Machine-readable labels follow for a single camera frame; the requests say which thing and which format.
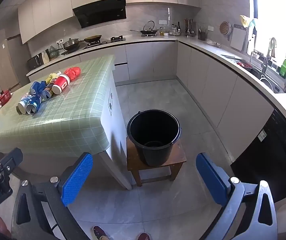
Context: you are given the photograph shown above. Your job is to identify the green detergent bottle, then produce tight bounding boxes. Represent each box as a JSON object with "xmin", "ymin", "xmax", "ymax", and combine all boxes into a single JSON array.
[{"xmin": 279, "ymin": 54, "xmax": 286, "ymax": 77}]

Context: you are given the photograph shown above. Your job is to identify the black utensil holder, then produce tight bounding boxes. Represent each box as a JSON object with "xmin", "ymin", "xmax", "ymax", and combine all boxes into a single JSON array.
[{"xmin": 197, "ymin": 26, "xmax": 207, "ymax": 41}]

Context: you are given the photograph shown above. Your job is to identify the green checked tablecloth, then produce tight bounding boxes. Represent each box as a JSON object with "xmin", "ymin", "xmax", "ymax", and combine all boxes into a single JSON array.
[{"xmin": 0, "ymin": 54, "xmax": 116, "ymax": 157}]

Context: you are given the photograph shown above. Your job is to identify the bright window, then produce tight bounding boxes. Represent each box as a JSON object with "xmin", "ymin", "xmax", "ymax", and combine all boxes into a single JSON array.
[{"xmin": 248, "ymin": 0, "xmax": 286, "ymax": 93}]

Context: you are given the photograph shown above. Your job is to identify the red plastic bag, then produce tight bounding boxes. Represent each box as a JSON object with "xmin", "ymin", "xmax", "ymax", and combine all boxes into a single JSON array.
[{"xmin": 63, "ymin": 67, "xmax": 81, "ymax": 81}]

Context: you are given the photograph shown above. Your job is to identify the black induction cooker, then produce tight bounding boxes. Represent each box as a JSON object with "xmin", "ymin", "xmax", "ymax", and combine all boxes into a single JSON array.
[{"xmin": 61, "ymin": 47, "xmax": 83, "ymax": 55}]

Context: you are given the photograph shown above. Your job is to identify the metal utensil rack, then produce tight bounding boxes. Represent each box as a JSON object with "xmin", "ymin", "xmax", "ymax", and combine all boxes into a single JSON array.
[{"xmin": 184, "ymin": 18, "xmax": 196, "ymax": 37}]

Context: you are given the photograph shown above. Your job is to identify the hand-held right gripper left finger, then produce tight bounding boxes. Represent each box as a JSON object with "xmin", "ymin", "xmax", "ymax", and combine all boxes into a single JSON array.
[{"xmin": 11, "ymin": 152, "xmax": 93, "ymax": 240}]

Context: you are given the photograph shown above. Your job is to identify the red plastic basin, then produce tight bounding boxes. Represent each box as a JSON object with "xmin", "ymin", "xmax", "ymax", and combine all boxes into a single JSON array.
[{"xmin": 237, "ymin": 60, "xmax": 254, "ymax": 69}]

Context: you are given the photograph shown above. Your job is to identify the white kitchen island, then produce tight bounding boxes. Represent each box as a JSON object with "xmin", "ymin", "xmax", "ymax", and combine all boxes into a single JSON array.
[{"xmin": 8, "ymin": 65, "xmax": 133, "ymax": 190}]

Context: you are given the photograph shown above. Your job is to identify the dark drink can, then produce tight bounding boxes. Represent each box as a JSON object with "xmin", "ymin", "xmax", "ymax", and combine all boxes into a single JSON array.
[{"xmin": 41, "ymin": 80, "xmax": 58, "ymax": 100}]

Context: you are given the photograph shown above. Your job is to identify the black wok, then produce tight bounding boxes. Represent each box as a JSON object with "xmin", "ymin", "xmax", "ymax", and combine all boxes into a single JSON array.
[{"xmin": 130, "ymin": 29, "xmax": 159, "ymax": 37}]

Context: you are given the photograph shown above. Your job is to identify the round perforated strainer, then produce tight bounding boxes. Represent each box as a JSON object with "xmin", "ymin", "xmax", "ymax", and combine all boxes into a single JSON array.
[{"xmin": 220, "ymin": 21, "xmax": 232, "ymax": 41}]

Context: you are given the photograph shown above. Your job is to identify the black frying pan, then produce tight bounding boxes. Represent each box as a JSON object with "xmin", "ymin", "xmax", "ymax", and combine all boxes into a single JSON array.
[{"xmin": 84, "ymin": 35, "xmax": 102, "ymax": 43}]

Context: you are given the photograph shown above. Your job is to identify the grey kitchen counter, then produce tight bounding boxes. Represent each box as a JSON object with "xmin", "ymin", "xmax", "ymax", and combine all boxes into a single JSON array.
[{"xmin": 26, "ymin": 35, "xmax": 286, "ymax": 205}]

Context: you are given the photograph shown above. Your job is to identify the white cutting board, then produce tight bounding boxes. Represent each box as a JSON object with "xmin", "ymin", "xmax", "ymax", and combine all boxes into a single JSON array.
[{"xmin": 230, "ymin": 24, "xmax": 247, "ymax": 52}]

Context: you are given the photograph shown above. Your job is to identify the red cooking pot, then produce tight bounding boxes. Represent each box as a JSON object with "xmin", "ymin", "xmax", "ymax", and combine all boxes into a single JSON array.
[{"xmin": 0, "ymin": 89, "xmax": 12, "ymax": 104}]

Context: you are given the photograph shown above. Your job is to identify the black dishwasher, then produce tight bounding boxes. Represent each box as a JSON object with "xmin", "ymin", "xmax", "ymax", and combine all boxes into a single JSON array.
[{"xmin": 230, "ymin": 109, "xmax": 286, "ymax": 203}]

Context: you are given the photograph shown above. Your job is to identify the black range hood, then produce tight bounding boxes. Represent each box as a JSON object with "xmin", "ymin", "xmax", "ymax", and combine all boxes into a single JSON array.
[{"xmin": 72, "ymin": 0, "xmax": 127, "ymax": 29}]

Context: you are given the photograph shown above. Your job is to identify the black plastic bucket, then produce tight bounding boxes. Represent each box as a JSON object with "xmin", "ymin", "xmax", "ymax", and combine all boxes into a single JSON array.
[{"xmin": 127, "ymin": 109, "xmax": 182, "ymax": 167}]

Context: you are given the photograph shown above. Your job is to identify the beige refrigerator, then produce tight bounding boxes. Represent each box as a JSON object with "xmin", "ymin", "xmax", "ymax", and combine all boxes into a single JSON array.
[{"xmin": 0, "ymin": 39, "xmax": 31, "ymax": 89}]

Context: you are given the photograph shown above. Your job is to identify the glass pan lid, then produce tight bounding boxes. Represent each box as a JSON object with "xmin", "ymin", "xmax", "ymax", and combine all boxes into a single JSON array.
[{"xmin": 143, "ymin": 20, "xmax": 156, "ymax": 32}]

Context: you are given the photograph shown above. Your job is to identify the black toaster oven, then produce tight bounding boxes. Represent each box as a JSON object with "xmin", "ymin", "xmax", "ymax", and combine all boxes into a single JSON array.
[{"xmin": 27, "ymin": 54, "xmax": 43, "ymax": 70}]

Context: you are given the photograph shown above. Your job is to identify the brown wooden stool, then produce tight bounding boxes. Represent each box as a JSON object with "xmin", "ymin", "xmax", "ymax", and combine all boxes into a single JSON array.
[{"xmin": 126, "ymin": 136, "xmax": 187, "ymax": 187}]

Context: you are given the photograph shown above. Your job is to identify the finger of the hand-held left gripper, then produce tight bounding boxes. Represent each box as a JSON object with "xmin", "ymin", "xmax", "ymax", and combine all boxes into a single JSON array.
[{"xmin": 0, "ymin": 147, "xmax": 23, "ymax": 180}]

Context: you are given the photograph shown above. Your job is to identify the tall metal faucet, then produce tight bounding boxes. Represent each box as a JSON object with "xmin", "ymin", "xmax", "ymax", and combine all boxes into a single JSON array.
[{"xmin": 249, "ymin": 37, "xmax": 277, "ymax": 74}]

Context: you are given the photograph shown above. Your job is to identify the red paper cup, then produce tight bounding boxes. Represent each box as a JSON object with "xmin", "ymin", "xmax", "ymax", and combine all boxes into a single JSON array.
[{"xmin": 51, "ymin": 73, "xmax": 71, "ymax": 95}]

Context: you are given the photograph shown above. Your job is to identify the kitchen sink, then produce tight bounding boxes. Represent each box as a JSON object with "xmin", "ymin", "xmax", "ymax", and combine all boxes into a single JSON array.
[{"xmin": 222, "ymin": 54, "xmax": 286, "ymax": 94}]

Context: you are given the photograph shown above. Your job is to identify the yellow cloth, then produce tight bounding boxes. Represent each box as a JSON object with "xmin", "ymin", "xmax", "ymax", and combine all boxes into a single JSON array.
[{"xmin": 45, "ymin": 71, "xmax": 62, "ymax": 85}]

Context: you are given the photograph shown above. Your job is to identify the yellow rubber gloves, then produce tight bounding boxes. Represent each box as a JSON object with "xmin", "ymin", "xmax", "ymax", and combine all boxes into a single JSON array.
[{"xmin": 239, "ymin": 15, "xmax": 257, "ymax": 28}]

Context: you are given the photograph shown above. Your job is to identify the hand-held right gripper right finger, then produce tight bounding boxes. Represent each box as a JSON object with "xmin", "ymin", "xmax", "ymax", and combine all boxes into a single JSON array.
[{"xmin": 196, "ymin": 153, "xmax": 279, "ymax": 240}]

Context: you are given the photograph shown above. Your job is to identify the black gas stove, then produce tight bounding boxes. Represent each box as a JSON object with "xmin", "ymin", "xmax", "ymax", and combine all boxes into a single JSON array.
[{"xmin": 83, "ymin": 37, "xmax": 126, "ymax": 50}]

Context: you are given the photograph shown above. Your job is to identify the group of condiment bottles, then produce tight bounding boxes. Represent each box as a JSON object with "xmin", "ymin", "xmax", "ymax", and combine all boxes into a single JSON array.
[{"xmin": 163, "ymin": 24, "xmax": 177, "ymax": 36}]

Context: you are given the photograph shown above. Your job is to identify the grey lidded pot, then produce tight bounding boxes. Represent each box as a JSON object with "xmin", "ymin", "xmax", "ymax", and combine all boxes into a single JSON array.
[{"xmin": 62, "ymin": 38, "xmax": 85, "ymax": 51}]

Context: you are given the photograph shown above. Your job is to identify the green ceramic vase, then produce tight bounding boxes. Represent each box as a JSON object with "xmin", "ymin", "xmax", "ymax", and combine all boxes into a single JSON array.
[{"xmin": 47, "ymin": 45, "xmax": 59, "ymax": 60}]

